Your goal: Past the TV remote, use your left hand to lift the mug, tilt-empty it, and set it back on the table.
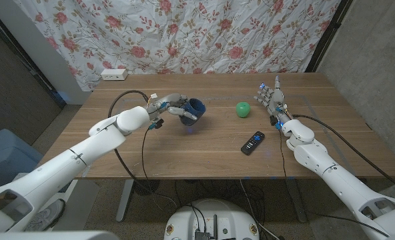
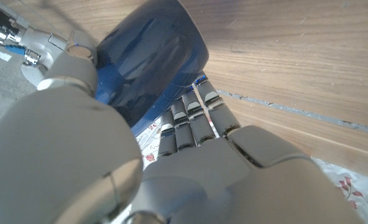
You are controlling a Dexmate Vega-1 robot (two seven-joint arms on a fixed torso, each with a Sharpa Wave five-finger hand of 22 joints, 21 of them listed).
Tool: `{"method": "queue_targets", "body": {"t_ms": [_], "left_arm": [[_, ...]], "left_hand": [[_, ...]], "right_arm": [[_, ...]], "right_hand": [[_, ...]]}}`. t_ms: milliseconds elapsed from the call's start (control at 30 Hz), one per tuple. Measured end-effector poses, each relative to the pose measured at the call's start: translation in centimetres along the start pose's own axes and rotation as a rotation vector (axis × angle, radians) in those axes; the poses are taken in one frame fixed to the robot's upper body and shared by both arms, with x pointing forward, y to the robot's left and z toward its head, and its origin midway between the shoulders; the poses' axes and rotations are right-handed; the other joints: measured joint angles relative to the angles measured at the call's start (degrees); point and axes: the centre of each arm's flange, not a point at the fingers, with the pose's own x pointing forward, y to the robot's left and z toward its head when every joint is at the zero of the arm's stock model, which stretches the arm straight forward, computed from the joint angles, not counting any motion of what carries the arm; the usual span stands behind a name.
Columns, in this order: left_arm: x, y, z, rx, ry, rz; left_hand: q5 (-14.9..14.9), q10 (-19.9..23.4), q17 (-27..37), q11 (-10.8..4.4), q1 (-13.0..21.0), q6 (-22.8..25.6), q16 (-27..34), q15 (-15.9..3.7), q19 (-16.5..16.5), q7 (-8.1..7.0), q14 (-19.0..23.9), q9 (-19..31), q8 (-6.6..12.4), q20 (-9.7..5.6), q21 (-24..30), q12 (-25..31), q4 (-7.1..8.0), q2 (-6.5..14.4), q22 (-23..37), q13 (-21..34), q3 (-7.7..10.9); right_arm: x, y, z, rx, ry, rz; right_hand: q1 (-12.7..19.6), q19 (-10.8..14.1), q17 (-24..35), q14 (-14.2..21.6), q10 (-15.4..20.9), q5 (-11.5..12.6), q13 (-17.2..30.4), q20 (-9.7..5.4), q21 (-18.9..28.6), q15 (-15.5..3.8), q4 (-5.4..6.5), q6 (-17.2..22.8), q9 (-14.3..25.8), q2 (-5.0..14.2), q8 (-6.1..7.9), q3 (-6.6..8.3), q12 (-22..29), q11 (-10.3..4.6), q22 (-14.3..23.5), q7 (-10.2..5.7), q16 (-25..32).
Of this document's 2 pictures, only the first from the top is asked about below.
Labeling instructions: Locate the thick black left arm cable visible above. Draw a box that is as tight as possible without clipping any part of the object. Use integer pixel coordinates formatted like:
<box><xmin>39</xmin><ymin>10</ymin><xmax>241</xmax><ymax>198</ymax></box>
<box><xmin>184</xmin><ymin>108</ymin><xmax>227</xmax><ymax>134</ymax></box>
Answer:
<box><xmin>107</xmin><ymin>89</ymin><xmax>179</xmax><ymax>208</ymax></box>

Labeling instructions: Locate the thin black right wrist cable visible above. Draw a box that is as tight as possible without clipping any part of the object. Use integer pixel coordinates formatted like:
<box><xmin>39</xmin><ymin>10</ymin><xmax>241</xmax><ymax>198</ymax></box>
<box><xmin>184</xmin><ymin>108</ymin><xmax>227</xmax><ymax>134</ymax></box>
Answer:
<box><xmin>278</xmin><ymin>129</ymin><xmax>289</xmax><ymax>181</ymax></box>

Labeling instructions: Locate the black backdrop stand pole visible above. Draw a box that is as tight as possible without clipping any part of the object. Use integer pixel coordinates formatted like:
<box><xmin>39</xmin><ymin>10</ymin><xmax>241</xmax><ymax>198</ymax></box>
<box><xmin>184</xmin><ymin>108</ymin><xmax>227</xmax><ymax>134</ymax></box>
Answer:
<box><xmin>304</xmin><ymin>0</ymin><xmax>354</xmax><ymax>73</ymax></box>

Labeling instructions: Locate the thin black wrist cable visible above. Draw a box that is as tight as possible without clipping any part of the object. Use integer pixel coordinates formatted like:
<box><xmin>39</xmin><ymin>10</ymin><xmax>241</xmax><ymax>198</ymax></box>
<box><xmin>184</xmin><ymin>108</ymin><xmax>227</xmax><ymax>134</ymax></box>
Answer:
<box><xmin>141</xmin><ymin>128</ymin><xmax>151</xmax><ymax>181</ymax></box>
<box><xmin>278</xmin><ymin>129</ymin><xmax>289</xmax><ymax>181</ymax></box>

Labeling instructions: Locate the white floor sheet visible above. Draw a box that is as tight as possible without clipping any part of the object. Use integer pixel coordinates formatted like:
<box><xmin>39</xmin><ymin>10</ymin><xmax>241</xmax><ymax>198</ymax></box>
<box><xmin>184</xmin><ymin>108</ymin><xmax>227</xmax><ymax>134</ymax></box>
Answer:
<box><xmin>13</xmin><ymin>173</ymin><xmax>101</xmax><ymax>231</ymax></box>

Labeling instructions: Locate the thin black left wrist cable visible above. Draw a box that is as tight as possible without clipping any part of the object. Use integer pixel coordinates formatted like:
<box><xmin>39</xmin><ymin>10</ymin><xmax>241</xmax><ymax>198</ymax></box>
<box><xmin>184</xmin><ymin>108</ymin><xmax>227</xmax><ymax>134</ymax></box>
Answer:
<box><xmin>141</xmin><ymin>128</ymin><xmax>151</xmax><ymax>181</ymax></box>

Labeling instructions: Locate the white robot chest shell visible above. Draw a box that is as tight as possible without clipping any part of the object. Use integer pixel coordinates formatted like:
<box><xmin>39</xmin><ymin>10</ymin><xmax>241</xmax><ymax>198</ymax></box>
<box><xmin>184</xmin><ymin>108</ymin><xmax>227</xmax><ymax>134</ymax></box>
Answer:
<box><xmin>0</xmin><ymin>230</ymin><xmax>120</xmax><ymax>240</ymax></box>

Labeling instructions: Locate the blue plastic bin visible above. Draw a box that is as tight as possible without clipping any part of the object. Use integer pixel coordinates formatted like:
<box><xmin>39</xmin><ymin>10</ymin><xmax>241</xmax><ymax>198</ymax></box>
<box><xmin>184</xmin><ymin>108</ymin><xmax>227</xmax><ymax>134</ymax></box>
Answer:
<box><xmin>0</xmin><ymin>129</ymin><xmax>45</xmax><ymax>191</ymax></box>

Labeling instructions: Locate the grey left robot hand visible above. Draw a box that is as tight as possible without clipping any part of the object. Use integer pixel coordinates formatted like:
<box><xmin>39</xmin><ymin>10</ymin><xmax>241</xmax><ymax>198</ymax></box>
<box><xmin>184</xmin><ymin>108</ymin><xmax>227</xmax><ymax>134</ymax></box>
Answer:
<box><xmin>146</xmin><ymin>93</ymin><xmax>199</xmax><ymax>130</ymax></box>

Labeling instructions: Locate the dark blue ceramic mug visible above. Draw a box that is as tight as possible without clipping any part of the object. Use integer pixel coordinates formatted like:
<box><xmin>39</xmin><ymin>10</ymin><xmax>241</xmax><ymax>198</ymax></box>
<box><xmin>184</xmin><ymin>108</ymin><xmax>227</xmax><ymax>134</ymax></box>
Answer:
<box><xmin>179</xmin><ymin>97</ymin><xmax>207</xmax><ymax>127</ymax></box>

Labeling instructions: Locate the grey sneaker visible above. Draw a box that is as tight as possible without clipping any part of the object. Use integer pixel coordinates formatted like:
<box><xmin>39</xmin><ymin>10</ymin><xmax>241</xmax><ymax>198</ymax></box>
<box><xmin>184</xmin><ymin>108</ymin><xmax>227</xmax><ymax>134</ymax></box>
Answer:
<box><xmin>23</xmin><ymin>199</ymin><xmax>66</xmax><ymax>232</ymax></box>

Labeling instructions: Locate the black round floor disc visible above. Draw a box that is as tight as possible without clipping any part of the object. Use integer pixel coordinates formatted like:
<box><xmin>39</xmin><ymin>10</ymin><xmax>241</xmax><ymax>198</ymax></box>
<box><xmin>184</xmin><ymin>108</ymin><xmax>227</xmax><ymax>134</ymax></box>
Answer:
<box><xmin>133</xmin><ymin>179</ymin><xmax>161</xmax><ymax>196</ymax></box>

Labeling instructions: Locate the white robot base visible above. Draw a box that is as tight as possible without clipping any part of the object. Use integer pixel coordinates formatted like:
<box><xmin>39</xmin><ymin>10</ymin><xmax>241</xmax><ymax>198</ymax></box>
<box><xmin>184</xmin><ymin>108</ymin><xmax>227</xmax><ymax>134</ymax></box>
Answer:
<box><xmin>163</xmin><ymin>199</ymin><xmax>260</xmax><ymax>240</ymax></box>

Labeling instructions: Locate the black TV remote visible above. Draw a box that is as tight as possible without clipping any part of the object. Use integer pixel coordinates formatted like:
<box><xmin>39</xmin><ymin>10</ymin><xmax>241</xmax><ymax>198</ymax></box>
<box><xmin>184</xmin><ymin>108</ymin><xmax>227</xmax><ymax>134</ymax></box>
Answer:
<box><xmin>240</xmin><ymin>131</ymin><xmax>266</xmax><ymax>156</ymax></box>

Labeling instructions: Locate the floral backdrop cloth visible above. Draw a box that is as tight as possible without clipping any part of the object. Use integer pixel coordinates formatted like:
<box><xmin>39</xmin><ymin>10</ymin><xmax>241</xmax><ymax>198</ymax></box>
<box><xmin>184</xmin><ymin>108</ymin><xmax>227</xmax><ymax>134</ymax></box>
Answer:
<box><xmin>13</xmin><ymin>0</ymin><xmax>342</xmax><ymax>91</ymax></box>

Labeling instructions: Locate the black floor cable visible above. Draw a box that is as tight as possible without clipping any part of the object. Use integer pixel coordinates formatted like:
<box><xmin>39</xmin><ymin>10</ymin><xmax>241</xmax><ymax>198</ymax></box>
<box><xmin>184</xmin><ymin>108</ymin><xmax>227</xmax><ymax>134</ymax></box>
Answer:
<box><xmin>309</xmin><ymin>211</ymin><xmax>391</xmax><ymax>238</ymax></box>

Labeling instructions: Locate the white power strip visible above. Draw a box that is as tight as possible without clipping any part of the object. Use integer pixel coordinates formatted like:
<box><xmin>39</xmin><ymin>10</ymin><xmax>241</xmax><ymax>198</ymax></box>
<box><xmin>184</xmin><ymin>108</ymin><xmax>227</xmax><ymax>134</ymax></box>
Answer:
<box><xmin>100</xmin><ymin>68</ymin><xmax>129</xmax><ymax>81</ymax></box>

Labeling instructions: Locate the grey table leg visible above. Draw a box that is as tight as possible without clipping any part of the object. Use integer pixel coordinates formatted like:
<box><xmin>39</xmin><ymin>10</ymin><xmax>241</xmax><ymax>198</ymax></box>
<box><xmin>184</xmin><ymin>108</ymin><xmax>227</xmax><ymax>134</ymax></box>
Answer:
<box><xmin>284</xmin><ymin>178</ymin><xmax>309</xmax><ymax>223</ymax></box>

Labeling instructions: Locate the grey finned box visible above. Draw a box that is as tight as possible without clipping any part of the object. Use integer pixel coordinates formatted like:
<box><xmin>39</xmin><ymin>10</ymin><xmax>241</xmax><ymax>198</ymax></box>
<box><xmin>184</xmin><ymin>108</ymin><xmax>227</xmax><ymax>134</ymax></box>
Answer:
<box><xmin>193</xmin><ymin>229</ymin><xmax>212</xmax><ymax>240</ymax></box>

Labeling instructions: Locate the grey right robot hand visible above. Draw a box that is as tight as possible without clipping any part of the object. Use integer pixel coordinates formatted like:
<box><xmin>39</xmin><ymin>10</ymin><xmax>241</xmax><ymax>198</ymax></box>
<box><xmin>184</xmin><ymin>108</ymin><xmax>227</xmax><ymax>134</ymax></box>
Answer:
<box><xmin>253</xmin><ymin>75</ymin><xmax>294</xmax><ymax>130</ymax></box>

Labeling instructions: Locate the green apple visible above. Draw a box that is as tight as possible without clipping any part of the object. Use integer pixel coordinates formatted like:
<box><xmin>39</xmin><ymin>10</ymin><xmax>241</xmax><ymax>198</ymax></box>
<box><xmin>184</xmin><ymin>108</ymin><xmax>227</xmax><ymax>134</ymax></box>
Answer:
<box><xmin>236</xmin><ymin>101</ymin><xmax>252</xmax><ymax>119</ymax></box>

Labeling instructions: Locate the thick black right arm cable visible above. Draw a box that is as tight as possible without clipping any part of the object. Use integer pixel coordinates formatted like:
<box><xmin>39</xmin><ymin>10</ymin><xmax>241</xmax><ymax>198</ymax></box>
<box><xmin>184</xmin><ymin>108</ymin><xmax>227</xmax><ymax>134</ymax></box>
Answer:
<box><xmin>292</xmin><ymin>114</ymin><xmax>395</xmax><ymax>197</ymax></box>

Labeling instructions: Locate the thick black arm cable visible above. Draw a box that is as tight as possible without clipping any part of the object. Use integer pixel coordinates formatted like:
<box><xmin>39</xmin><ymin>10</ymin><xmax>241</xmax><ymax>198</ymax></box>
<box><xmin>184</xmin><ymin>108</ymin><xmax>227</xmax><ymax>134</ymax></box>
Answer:
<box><xmin>107</xmin><ymin>89</ymin><xmax>179</xmax><ymax>208</ymax></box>
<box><xmin>292</xmin><ymin>114</ymin><xmax>395</xmax><ymax>197</ymax></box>

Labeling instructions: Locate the white table leg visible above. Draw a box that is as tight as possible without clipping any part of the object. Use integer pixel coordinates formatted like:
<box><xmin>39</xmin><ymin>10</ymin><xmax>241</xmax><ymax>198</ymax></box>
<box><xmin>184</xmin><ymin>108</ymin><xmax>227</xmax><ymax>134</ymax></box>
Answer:
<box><xmin>115</xmin><ymin>179</ymin><xmax>135</xmax><ymax>223</ymax></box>

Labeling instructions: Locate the white upright panel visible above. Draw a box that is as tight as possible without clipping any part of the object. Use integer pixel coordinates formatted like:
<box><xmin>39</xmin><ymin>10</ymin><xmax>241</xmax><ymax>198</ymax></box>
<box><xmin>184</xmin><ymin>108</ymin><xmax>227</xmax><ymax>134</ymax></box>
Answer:
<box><xmin>0</xmin><ymin>0</ymin><xmax>91</xmax><ymax>105</ymax></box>

